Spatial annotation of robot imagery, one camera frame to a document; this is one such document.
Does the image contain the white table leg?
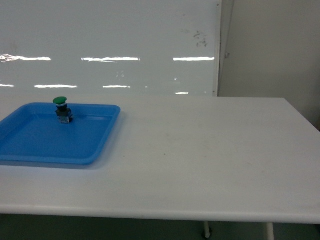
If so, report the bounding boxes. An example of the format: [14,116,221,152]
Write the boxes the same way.
[202,221,212,239]
[265,222,275,240]

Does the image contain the green mushroom push button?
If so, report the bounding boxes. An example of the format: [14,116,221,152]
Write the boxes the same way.
[52,96,73,124]

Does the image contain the blue plastic tray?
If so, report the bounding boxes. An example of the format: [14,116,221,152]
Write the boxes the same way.
[0,103,121,165]

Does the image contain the white table leg right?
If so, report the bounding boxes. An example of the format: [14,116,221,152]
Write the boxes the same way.
[265,222,275,240]

